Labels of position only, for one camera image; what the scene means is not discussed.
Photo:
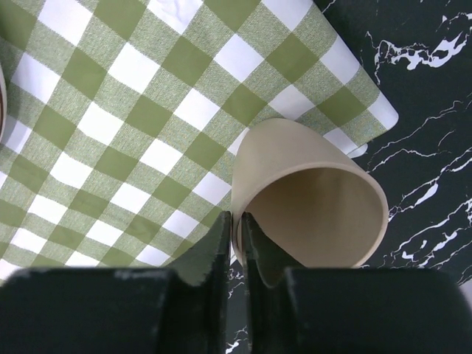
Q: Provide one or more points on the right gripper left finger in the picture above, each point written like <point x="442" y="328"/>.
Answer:
<point x="179" y="308"/>

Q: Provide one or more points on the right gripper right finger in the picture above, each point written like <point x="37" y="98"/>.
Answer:
<point x="294" y="309"/>

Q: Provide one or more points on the beige paper cup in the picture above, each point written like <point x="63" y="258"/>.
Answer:
<point x="307" y="196"/>

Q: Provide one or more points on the green checkered cloth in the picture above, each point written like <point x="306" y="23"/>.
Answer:
<point x="123" y="118"/>

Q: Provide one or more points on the white blue striped plate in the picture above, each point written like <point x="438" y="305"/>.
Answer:
<point x="3" y="104"/>

